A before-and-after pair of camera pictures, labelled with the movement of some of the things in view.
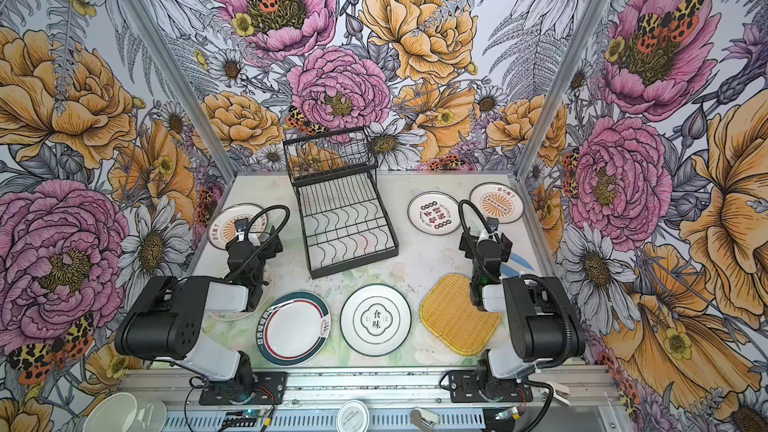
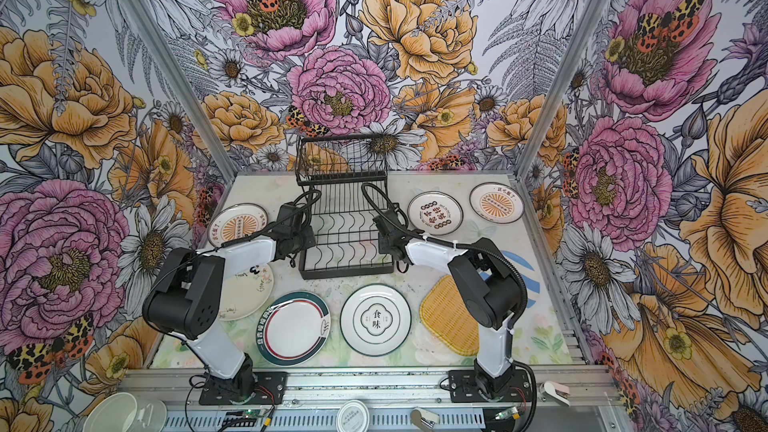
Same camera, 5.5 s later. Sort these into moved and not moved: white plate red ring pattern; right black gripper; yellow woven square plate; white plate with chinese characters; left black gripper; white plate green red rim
Moved: left black gripper; right black gripper
Not moved: white plate with chinese characters; white plate red ring pattern; white plate green red rim; yellow woven square plate
